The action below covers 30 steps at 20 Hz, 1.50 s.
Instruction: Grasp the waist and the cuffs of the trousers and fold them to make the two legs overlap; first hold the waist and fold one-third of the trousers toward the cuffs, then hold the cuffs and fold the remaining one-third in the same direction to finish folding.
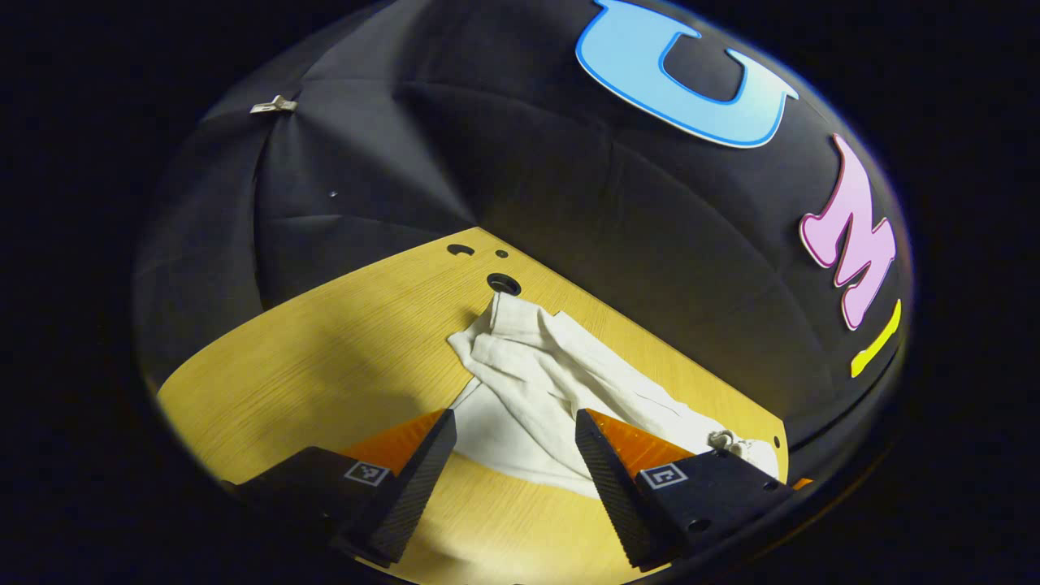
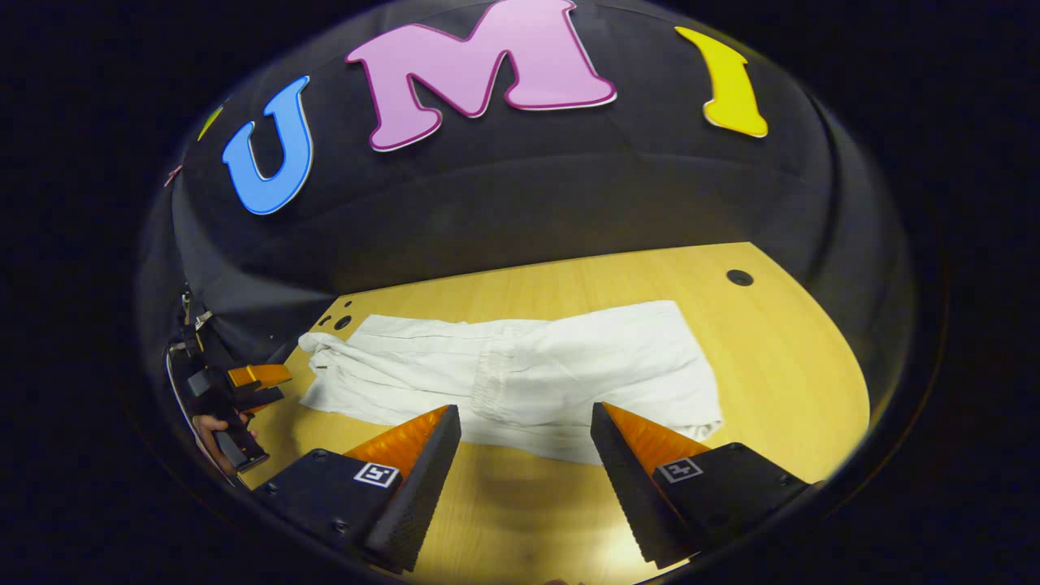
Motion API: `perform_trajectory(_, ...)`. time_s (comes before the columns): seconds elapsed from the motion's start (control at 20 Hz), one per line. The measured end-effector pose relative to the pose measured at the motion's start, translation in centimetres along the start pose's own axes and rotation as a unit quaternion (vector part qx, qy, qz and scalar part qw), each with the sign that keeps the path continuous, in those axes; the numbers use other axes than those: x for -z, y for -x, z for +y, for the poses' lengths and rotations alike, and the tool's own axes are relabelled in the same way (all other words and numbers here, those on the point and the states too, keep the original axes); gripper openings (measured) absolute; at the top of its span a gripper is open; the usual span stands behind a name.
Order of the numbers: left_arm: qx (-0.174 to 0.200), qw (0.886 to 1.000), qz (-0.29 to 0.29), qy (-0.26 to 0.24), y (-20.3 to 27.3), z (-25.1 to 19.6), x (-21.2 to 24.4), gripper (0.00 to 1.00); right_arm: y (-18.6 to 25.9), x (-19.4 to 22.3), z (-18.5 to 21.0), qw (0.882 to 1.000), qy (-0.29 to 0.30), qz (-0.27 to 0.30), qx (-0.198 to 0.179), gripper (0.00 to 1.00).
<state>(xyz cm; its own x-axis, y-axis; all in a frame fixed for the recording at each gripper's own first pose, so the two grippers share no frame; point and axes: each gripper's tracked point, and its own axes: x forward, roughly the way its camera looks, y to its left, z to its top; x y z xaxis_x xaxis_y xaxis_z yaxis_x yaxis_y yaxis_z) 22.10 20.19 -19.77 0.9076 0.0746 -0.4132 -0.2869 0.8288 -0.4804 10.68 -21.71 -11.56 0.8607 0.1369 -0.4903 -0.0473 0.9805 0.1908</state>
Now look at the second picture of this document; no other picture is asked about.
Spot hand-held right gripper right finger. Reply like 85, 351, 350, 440
590, 401, 815, 570

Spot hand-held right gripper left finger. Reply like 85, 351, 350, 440
253, 404, 462, 574

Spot white jeans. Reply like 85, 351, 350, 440
297, 300, 725, 466

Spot black backdrop cloth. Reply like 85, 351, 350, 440
136, 0, 917, 392

